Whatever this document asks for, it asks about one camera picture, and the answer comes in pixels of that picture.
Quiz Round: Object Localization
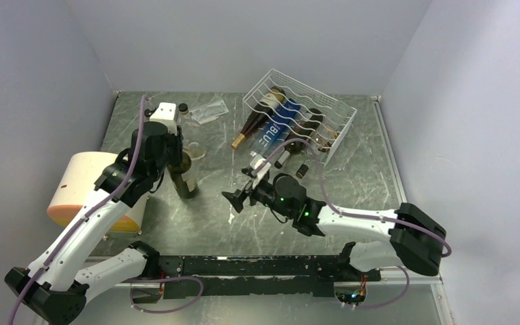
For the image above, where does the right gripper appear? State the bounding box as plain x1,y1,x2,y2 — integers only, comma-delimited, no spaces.
222,175,294,219

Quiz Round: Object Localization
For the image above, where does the dark green wine bottle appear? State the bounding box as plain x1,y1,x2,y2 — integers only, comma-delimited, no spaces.
167,152,198,199

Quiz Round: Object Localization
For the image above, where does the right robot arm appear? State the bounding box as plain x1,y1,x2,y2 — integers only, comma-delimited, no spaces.
224,173,446,280

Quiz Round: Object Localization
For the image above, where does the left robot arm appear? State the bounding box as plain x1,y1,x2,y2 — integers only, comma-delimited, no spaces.
5,120,184,324

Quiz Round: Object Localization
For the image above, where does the gold capped wine bottle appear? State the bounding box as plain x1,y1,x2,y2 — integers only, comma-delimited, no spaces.
231,104,274,150

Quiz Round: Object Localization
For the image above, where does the blue label water bottle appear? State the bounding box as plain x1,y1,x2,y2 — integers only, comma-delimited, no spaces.
250,99,301,157

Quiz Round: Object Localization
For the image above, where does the brown label bottle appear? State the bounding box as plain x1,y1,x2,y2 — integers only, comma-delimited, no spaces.
295,124,339,179

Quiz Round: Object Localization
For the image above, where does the silver capped dark bottle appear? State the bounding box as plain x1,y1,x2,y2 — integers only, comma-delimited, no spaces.
274,108,324,169

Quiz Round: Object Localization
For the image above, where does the cream cylinder roll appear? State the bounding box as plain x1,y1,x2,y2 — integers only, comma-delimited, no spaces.
47,152,148,233

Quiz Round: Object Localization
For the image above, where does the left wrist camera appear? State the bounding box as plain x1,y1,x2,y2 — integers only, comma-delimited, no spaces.
144,102,179,124

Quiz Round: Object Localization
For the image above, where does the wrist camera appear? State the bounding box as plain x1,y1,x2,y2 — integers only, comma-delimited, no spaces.
144,102,179,124
242,152,271,189

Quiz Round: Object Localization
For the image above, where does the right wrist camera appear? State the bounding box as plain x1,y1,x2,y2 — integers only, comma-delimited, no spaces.
242,152,271,189

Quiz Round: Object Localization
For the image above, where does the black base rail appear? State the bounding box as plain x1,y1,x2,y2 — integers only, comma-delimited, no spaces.
85,255,440,299

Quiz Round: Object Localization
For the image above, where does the white wire wine rack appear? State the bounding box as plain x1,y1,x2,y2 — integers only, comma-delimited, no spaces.
242,69,357,166

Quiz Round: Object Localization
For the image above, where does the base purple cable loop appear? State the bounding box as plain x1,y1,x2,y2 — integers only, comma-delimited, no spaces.
129,276,207,314

